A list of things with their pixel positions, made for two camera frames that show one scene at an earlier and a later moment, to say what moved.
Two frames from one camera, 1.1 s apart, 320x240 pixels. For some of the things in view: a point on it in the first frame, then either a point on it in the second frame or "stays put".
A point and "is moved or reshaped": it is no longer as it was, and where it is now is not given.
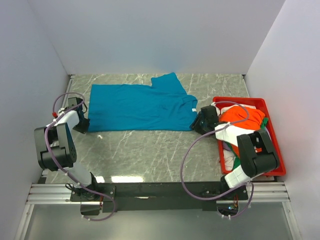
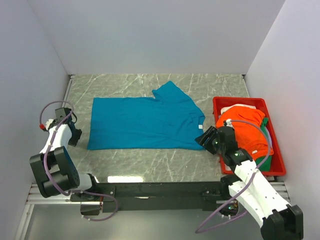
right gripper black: x=196 y=125 to x=210 y=132
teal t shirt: x=164 y=105 is moved or reshaped
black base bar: x=135 y=197 stays put
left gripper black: x=84 y=128 to x=73 y=142
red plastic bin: x=282 y=169 stays put
